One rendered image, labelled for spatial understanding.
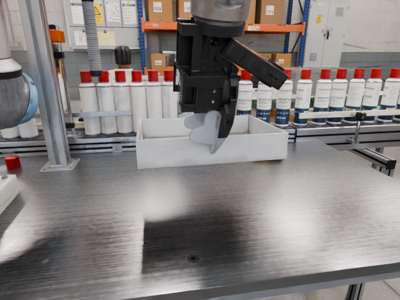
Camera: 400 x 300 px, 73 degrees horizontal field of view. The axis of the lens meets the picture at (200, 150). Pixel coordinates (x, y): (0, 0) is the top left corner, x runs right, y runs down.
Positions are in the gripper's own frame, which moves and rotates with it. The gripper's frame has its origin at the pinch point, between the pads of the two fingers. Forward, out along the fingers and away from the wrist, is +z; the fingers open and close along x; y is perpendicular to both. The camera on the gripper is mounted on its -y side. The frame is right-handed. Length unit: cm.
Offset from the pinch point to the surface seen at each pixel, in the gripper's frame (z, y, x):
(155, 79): 7.9, 4.8, -48.2
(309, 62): 131, -336, -416
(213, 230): 13.8, 0.9, 7.6
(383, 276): 16.8, -27.3, 20.7
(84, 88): 11, 27, -49
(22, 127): 22, 46, -47
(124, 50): 17, 13, -107
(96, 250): 13.8, 21.2, 7.9
